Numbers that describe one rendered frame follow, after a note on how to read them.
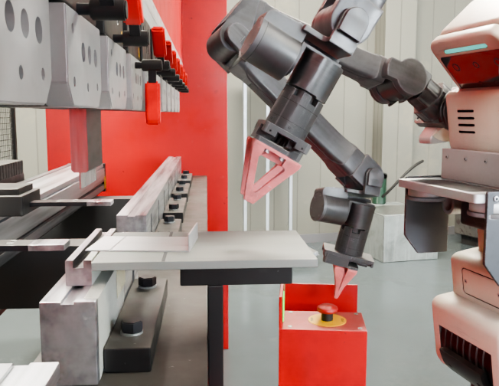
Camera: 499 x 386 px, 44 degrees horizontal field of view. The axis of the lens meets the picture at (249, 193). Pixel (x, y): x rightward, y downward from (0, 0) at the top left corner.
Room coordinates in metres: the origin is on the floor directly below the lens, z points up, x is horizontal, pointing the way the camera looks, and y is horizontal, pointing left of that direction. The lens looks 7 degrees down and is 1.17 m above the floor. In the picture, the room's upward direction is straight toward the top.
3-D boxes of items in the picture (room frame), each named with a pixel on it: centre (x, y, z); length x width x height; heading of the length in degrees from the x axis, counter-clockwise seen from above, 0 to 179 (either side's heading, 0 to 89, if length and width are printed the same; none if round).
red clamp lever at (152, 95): (0.93, 0.15, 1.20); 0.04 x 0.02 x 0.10; 94
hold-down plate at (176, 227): (1.38, 0.19, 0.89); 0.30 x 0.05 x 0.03; 4
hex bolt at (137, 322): (0.72, 0.14, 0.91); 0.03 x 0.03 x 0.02
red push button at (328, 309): (1.12, -0.15, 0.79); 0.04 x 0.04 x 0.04
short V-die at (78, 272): (0.80, 0.21, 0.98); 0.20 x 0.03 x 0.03; 4
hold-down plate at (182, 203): (1.78, 0.22, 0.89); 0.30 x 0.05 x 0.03; 4
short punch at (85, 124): (0.77, 0.20, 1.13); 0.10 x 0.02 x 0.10; 4
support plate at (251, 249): (0.78, 0.06, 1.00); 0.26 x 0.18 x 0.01; 94
